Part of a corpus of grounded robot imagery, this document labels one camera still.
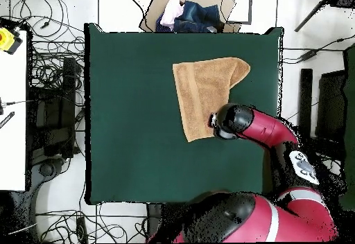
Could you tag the dark green table cloth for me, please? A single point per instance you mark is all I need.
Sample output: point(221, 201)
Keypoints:
point(133, 144)

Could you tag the green cloth-covered table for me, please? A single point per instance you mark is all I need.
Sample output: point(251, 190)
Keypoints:
point(350, 116)

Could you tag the white side table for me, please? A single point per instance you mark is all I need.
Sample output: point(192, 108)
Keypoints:
point(12, 116)

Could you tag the black metal stand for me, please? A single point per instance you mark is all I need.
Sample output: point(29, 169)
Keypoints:
point(68, 102)
point(305, 94)

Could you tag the black striped tool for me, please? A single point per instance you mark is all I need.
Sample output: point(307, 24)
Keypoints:
point(7, 119)

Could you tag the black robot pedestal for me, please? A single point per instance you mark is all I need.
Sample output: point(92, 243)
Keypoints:
point(154, 219)

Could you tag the black tripod stand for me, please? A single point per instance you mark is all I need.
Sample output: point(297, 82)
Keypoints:
point(345, 0)

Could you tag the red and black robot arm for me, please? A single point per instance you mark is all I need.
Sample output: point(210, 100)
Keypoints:
point(263, 127)

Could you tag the round black base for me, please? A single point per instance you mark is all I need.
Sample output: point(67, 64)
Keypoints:
point(46, 169)

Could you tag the cardboard box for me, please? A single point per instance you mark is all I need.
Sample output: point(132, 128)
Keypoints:
point(154, 11)

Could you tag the pale pink garment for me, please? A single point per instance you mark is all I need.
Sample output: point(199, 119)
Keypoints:
point(172, 11)

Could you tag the tan terry towel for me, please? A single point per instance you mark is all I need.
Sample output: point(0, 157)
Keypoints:
point(205, 88)

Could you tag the purple dotted garment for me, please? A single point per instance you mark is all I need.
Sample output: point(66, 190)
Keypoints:
point(162, 27)

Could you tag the yellow emergency stop button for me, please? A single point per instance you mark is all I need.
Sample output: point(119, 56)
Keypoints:
point(6, 40)

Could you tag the blue jeans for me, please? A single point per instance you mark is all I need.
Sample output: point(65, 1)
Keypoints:
point(199, 16)

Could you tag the black power strip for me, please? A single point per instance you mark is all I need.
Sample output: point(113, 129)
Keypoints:
point(81, 228)

